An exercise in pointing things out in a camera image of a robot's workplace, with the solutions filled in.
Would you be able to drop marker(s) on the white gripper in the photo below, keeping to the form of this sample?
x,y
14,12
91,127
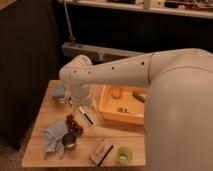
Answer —
x,y
81,101

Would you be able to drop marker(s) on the wooden brush block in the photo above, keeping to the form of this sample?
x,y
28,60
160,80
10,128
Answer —
x,y
101,151

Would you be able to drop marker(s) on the green plastic cup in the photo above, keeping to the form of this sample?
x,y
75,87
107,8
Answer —
x,y
124,155

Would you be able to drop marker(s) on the orange carrot piece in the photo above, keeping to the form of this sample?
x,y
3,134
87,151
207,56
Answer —
x,y
116,92

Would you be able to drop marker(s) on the white handled spoon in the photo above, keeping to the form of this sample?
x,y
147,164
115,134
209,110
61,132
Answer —
x,y
86,116

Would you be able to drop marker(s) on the grey blue cloth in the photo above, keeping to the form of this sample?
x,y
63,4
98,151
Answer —
x,y
53,135

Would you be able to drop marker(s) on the brown grape bunch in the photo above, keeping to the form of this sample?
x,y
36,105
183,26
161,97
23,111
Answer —
x,y
73,125

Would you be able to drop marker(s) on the metal fork in bin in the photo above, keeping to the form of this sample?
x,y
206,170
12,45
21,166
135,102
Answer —
x,y
126,110

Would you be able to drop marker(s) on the orange plastic bin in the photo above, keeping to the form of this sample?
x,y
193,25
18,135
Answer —
x,y
108,105

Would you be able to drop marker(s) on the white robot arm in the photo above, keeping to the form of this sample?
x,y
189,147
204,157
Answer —
x,y
178,117

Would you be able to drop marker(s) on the metal cup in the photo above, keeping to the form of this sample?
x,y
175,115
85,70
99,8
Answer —
x,y
69,140

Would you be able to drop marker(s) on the white shelf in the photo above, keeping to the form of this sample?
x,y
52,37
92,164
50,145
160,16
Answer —
x,y
188,8

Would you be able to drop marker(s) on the blue sponge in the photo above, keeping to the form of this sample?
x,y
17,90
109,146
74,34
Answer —
x,y
59,92

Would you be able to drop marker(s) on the metal stand pole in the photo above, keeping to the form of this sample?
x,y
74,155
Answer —
x,y
72,38

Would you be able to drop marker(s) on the grey metal rail base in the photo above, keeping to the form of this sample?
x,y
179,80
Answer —
x,y
87,54

